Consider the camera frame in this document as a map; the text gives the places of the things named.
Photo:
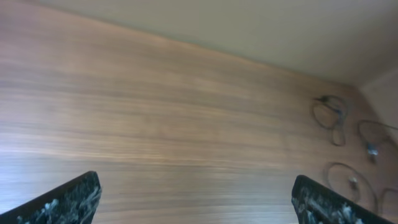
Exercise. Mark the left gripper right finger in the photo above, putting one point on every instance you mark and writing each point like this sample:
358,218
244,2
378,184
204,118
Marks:
316,204

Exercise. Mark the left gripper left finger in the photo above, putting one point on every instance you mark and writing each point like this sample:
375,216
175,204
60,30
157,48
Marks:
75,201

